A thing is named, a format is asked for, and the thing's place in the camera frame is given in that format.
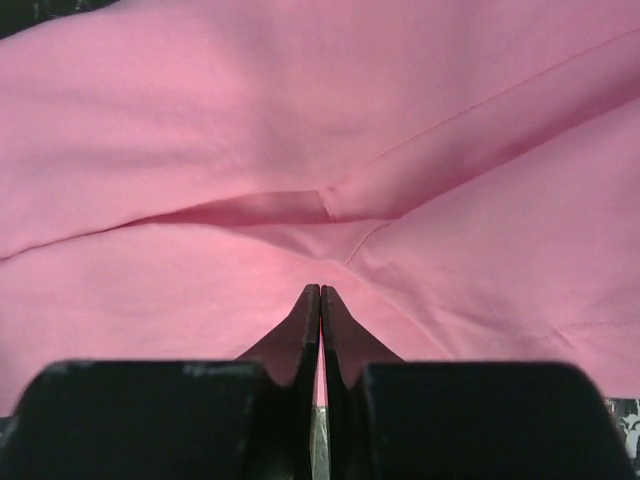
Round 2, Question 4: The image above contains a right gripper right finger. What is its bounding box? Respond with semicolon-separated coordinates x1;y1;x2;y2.
321;286;402;479

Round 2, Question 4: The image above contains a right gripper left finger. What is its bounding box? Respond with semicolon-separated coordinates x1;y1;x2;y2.
240;284;320;479

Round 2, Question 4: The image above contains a pink t shirt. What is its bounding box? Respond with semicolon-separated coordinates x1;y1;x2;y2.
1;1;639;414

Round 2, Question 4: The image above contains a black marbled table mat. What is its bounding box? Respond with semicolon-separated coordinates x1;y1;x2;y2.
1;1;639;479

